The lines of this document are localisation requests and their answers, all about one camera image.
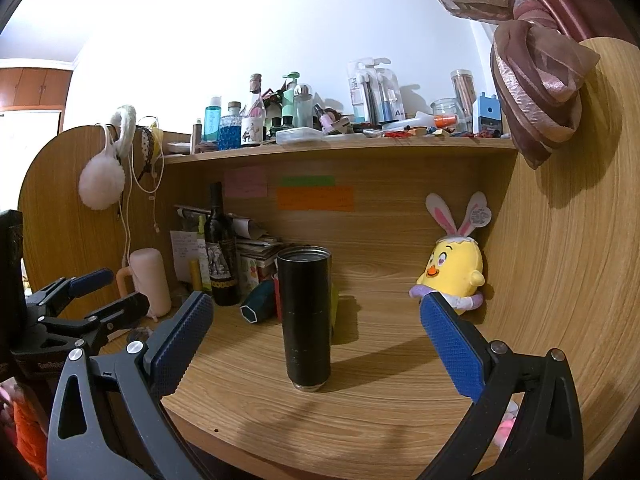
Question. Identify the dark wine bottle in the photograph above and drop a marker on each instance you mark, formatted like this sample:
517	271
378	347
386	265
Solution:
220	255

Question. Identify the blue liquid glass bottle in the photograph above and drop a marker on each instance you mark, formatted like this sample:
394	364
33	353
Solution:
231	130

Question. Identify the pink sticky note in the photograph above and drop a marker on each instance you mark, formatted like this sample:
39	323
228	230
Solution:
245	182

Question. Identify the toothbrush blister pack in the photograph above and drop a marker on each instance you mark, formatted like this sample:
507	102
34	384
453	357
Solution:
361	91
389	94

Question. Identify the clear tube of pencils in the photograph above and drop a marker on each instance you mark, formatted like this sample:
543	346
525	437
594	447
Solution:
462	91

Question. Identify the dark dotted headband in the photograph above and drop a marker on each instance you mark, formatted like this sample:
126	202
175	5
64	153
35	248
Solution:
146	145

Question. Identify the teal plastic bottle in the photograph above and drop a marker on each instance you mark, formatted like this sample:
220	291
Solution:
212	120

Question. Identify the green pump bottle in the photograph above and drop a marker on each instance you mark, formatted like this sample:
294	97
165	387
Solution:
289	102

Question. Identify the black cup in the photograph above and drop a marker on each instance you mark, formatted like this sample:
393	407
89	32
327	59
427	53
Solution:
304	317

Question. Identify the rolled paper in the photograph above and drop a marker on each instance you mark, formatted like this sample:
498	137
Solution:
242	225

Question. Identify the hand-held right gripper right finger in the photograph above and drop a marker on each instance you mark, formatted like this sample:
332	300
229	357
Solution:
452	345

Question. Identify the wooden wall cabinet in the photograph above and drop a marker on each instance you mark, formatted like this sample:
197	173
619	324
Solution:
30	87

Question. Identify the white fluffy earmuffs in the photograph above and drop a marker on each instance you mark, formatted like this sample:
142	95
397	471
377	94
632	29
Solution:
102	175

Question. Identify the pink brown curtain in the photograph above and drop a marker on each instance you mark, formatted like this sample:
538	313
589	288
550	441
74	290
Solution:
530	75

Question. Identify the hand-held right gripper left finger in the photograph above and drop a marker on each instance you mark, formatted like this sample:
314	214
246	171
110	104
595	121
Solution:
180	342

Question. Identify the orange sticky note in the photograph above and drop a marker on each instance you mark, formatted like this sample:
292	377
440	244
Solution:
315	198

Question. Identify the pink soft toy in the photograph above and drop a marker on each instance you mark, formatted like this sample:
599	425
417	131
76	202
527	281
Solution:
505	425

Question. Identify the clear plastic lidded box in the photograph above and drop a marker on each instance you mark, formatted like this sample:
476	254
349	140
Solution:
299	136

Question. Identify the yellow chick plush toy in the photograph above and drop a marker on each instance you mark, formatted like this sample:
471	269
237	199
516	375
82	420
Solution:
452	270

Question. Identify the white paper note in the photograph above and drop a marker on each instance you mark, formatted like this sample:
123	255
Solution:
184	252

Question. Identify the green sticky note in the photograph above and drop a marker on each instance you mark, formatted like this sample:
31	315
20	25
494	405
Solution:
307	180

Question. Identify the tall clear corked bottle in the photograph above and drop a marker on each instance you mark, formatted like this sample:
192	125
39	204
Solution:
256	95

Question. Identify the clear bottle black cap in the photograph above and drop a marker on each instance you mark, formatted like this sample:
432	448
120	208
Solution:
303	106

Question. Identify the white orange glue tube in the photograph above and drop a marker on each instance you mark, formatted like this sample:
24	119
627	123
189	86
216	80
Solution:
425	120

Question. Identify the yellow tube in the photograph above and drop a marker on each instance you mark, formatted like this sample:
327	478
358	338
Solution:
195	275

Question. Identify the pink mug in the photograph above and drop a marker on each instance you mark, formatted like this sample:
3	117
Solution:
148	282

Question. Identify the blue pencil sharpener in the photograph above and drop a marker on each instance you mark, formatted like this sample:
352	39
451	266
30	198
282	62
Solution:
486	116

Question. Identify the small brown tube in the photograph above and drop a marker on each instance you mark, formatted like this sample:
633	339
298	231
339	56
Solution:
196	137

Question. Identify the small pink bottle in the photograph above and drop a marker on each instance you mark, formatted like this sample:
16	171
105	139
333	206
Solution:
325	120

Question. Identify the glass jar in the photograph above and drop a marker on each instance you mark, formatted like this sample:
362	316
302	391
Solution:
447	110

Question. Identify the wooden desk hutch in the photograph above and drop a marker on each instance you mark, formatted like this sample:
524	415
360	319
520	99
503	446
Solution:
390	240

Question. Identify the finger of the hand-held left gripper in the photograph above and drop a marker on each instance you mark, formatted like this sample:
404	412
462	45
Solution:
92	280
122	309

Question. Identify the teal hexagonal case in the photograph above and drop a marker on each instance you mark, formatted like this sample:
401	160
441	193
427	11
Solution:
258	305

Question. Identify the orange cloth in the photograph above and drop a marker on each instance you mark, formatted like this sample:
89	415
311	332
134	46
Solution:
25	430

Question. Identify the stack of books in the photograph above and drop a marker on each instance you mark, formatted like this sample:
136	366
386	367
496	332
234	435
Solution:
257	252

